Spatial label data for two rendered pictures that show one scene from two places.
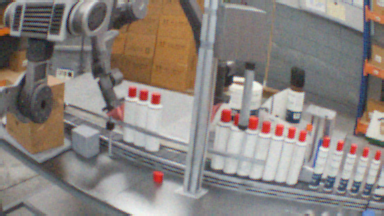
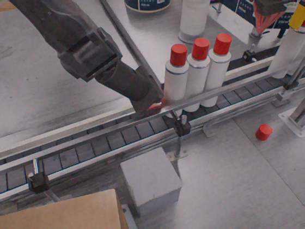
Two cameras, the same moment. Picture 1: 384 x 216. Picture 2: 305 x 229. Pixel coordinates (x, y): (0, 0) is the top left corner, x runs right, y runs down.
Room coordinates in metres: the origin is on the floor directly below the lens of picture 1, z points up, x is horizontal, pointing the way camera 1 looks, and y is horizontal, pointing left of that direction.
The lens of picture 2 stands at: (1.75, 0.54, 1.37)
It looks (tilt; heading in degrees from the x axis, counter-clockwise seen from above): 52 degrees down; 311
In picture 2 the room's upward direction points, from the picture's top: straight up
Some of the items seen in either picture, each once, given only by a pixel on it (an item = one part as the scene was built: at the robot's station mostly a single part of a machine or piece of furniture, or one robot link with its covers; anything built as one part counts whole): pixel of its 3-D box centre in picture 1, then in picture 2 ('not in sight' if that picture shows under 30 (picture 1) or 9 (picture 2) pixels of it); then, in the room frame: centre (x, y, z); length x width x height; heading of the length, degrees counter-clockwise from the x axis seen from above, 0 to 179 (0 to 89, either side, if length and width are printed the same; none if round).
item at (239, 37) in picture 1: (237, 30); not in sight; (1.72, -0.11, 1.38); 0.17 x 0.10 x 0.19; 120
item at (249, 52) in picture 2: not in sight; (247, 59); (1.91, -0.10, 0.89); 0.03 x 0.03 x 0.12; 65
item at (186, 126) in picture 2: (112, 135); (175, 130); (1.91, 0.28, 0.91); 0.07 x 0.03 x 0.16; 155
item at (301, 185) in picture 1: (199, 168); (257, 85); (1.84, -0.05, 0.86); 1.65 x 0.08 x 0.04; 65
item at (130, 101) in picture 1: (130, 114); (175, 84); (1.96, 0.21, 0.98); 0.05 x 0.05 x 0.20
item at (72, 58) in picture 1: (75, 71); not in sight; (4.45, 1.09, 0.48); 0.89 x 0.63 x 0.96; 171
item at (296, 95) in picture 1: (296, 96); not in sight; (2.31, -0.46, 1.04); 0.09 x 0.09 x 0.29
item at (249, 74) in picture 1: (247, 95); not in sight; (1.68, -0.16, 1.18); 0.04 x 0.04 x 0.21
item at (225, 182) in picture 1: (199, 170); (256, 86); (1.84, -0.05, 0.85); 1.65 x 0.11 x 0.05; 65
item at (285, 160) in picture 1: (286, 155); not in sight; (1.71, -0.35, 0.98); 0.05 x 0.05 x 0.20
